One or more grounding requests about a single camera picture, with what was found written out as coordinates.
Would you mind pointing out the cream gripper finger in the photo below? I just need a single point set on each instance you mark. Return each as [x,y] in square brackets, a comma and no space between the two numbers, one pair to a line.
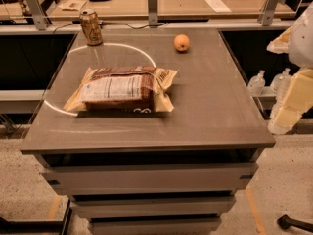
[280,44]

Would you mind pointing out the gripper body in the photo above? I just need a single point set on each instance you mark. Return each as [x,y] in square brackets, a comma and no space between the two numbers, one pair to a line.
[302,41]

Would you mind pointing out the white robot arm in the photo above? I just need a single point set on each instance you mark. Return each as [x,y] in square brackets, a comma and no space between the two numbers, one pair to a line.
[301,40]

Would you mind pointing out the orange soda can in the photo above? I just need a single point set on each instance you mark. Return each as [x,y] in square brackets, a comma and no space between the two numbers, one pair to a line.
[90,27]

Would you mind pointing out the clear bottle right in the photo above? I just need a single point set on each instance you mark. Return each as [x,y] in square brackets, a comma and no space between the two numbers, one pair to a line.
[278,79]

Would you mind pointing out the clear bottle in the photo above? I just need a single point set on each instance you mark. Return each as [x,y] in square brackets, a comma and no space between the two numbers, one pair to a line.
[256,84]
[278,79]

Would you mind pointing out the clear bottle left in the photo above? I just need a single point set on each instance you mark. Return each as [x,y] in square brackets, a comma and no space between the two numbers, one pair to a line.
[256,84]

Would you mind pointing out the white paper note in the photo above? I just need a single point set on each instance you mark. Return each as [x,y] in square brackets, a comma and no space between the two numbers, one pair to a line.
[218,6]

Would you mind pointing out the orange fruit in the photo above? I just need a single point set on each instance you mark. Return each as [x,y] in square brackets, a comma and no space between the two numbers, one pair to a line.
[181,42]

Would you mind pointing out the black chair base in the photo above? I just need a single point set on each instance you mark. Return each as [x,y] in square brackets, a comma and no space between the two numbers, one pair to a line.
[286,222]

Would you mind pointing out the grey drawer cabinet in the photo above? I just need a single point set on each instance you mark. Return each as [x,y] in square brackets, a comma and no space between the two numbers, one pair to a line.
[140,174]

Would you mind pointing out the brown chip bag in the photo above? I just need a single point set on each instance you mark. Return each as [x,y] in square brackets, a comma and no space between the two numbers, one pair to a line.
[135,89]

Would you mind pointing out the small paper card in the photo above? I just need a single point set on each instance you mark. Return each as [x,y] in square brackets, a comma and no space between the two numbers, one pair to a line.
[72,5]

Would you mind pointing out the grey metal bracket right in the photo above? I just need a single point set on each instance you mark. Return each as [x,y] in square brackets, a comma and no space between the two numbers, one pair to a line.
[267,12]

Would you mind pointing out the grey metal bracket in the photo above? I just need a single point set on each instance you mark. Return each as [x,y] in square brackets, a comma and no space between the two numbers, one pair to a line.
[152,13]
[267,12]
[38,15]

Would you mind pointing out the grey metal bracket centre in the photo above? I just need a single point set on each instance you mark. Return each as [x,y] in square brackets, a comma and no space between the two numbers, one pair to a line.
[152,13]

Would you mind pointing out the grey metal bracket left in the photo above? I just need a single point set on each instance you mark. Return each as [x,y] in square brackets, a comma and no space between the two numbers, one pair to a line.
[38,15]

